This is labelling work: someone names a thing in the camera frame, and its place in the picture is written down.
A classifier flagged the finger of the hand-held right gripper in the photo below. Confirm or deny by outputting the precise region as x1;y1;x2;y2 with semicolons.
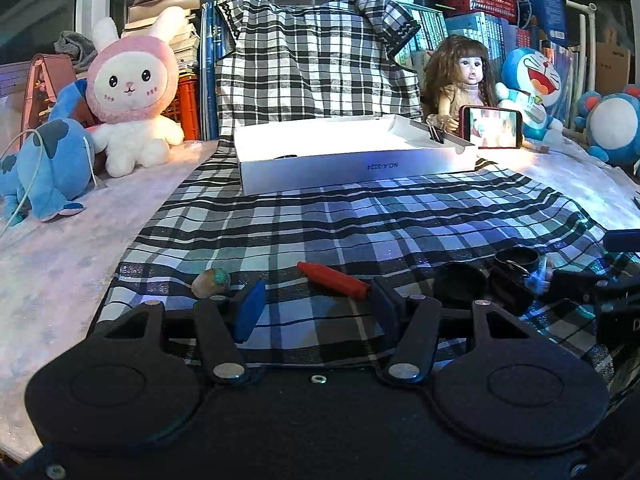
602;230;640;252
550;272;640;306

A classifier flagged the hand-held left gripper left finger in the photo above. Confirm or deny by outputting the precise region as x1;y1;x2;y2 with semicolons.
90;280;267;385

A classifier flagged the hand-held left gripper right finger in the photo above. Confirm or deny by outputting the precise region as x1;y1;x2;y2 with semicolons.
371;277;556;385

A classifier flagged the brown acorn with green cap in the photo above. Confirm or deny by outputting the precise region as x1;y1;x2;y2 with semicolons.
191;267;232;300

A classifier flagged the white cardboard box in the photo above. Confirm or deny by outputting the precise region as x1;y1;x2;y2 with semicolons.
233;114;478;196

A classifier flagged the black binder clip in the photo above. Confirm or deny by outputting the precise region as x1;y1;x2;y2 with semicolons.
424;117;448;145

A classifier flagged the black round lid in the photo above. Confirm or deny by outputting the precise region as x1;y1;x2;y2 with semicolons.
432;262;488;310

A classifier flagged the black white plaid cloth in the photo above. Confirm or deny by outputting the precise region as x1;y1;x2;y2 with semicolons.
87;0;640;376

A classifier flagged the blue round-eared plush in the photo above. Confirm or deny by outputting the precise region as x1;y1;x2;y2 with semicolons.
575;85;640;168

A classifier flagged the red-cased smartphone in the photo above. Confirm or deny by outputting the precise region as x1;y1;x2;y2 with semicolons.
458;105;524;150

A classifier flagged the brown cardboard sheet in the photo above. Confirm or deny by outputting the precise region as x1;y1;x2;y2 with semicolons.
595;30;632;96

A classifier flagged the blue cat plush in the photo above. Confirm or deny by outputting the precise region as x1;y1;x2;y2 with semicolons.
495;47;576;143

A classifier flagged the white pipe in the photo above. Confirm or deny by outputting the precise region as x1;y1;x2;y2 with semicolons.
565;0;598;96

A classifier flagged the red plastic crate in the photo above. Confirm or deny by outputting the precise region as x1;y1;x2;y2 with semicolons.
170;74;202;142

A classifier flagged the long-haired doll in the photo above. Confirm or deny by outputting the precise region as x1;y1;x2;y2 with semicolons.
422;35;501;133

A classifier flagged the blue cardboard box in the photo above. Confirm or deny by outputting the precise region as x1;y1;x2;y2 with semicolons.
530;0;568;46

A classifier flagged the blue spotted plush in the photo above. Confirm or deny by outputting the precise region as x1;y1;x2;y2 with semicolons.
0;80;98;223

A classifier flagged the blue book bundle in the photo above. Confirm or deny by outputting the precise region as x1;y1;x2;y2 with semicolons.
200;1;238;141

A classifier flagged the pink hooded bunny plush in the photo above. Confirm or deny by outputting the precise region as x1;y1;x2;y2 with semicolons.
85;6;186;178

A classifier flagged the stack of white books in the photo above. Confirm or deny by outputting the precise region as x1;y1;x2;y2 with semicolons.
122;0;203;78

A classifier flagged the row of books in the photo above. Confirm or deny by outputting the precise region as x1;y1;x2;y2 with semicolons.
395;2;576;111

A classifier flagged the red plastic basket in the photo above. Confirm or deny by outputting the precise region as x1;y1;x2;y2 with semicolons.
430;0;518;23

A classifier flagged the pink bag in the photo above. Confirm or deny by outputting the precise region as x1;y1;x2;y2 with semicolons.
22;54;81;131

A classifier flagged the grey cloth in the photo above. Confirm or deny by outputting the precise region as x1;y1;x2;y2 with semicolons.
55;31;98;66

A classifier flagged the white cable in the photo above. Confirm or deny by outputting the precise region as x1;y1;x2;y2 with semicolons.
0;129;96;236

